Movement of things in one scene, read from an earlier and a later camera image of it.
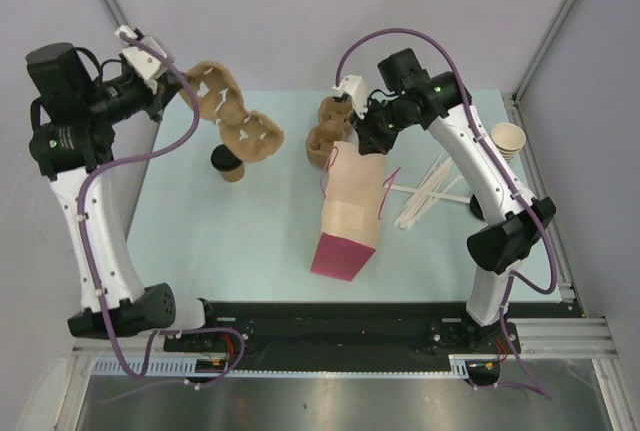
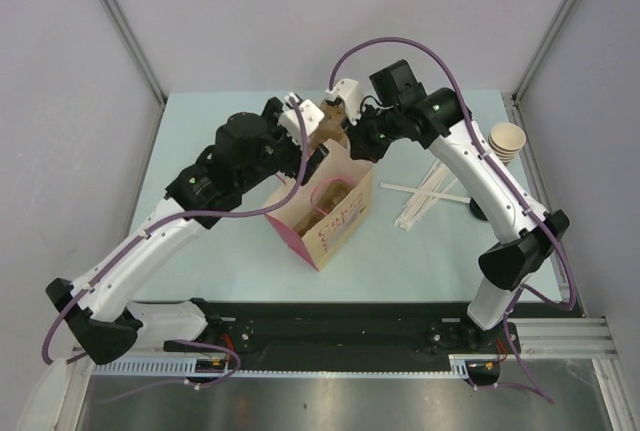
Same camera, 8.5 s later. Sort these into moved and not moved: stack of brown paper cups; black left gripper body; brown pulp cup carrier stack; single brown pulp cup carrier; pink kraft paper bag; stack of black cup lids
Moved: single brown pulp cup carrier; pink kraft paper bag; black left gripper body
Not moved: brown pulp cup carrier stack; stack of brown paper cups; stack of black cup lids
